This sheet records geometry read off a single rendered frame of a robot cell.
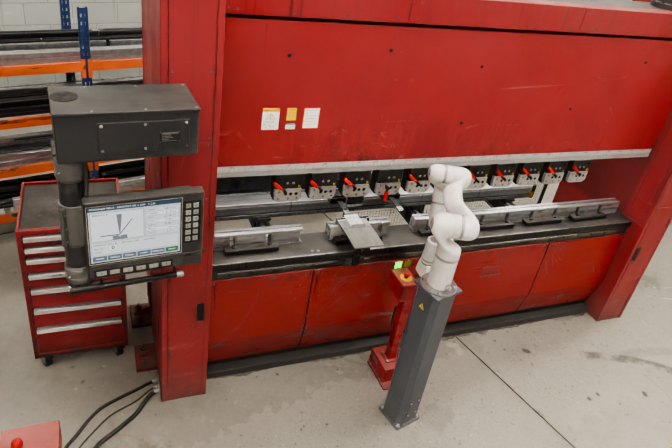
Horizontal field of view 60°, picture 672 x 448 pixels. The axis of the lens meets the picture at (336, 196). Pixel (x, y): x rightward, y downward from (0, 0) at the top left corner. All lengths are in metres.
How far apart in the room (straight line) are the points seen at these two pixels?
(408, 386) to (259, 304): 0.95
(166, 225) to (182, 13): 0.83
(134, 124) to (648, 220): 3.53
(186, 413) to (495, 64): 2.58
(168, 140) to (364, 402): 2.16
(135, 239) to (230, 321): 1.18
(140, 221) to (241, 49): 0.90
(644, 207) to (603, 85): 1.08
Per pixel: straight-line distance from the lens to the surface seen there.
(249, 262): 3.21
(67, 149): 2.24
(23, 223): 3.37
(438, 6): 3.02
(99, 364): 3.91
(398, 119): 3.18
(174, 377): 3.55
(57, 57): 4.23
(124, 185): 4.75
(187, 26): 2.45
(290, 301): 3.48
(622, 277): 4.87
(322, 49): 2.85
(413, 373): 3.39
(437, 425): 3.80
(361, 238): 3.29
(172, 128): 2.25
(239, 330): 3.54
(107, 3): 6.91
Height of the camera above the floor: 2.84
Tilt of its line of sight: 31 degrees down
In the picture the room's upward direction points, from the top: 10 degrees clockwise
